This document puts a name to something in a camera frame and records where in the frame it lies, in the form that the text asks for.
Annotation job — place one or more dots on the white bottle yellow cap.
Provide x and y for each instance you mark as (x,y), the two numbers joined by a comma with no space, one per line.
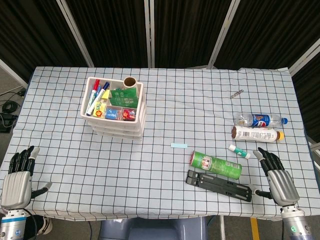
(255,134)

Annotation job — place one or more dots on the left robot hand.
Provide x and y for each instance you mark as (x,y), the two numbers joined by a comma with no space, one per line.
(16,190)

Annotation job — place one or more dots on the black folding stand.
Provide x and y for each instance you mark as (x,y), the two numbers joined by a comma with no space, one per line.
(220,186)

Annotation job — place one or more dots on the green chips can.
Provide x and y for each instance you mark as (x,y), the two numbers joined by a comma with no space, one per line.
(217,166)

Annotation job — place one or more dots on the clear Pepsi bottle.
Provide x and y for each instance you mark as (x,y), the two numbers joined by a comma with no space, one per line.
(260,120)

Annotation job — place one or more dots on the blue cap whiteboard marker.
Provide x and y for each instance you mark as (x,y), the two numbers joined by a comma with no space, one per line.
(100,96)

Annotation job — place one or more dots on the brown cardboard tube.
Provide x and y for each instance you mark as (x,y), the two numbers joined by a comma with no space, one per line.
(130,82)

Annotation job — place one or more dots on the white green glue stick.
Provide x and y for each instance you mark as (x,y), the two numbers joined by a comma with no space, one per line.
(238,151)

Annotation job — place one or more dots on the white sneaker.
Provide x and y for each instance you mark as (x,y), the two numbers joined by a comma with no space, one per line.
(46,225)

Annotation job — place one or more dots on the blue checked tablecloth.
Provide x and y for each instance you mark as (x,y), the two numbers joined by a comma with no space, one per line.
(160,175)

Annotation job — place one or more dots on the yellow snack packet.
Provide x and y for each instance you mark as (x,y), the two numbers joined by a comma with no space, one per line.
(99,110)

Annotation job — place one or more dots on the red cap whiteboard marker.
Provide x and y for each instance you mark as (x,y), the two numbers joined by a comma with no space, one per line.
(94,91)

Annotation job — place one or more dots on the white drawer organizer box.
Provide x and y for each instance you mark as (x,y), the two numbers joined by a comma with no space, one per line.
(140,105)

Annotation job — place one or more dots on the green tea packet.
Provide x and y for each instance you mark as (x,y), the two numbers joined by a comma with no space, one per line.
(125,102)
(123,93)

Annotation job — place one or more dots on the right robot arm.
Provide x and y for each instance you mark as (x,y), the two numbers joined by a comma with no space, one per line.
(296,225)

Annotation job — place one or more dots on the small metal screw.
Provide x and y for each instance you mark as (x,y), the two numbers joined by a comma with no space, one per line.
(236,94)

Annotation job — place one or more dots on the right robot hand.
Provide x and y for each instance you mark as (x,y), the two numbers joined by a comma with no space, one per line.
(282,187)

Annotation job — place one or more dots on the yellow sticky note block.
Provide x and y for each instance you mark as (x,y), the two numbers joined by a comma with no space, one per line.
(106,94)

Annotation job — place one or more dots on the black folding screen partition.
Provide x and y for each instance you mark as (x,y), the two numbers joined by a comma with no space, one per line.
(115,30)

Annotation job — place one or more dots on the grey plastic stool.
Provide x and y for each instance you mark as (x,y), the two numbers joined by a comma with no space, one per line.
(152,228)

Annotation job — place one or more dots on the blue snack packet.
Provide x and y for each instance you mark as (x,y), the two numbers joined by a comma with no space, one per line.
(112,113)

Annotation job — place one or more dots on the clear plastic drawer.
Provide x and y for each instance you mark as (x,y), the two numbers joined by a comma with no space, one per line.
(115,124)
(117,129)

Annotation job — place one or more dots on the light blue eraser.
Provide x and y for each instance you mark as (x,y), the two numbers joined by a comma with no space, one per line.
(179,145)

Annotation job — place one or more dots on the red snack packet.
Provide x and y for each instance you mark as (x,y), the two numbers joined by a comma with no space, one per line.
(129,114)

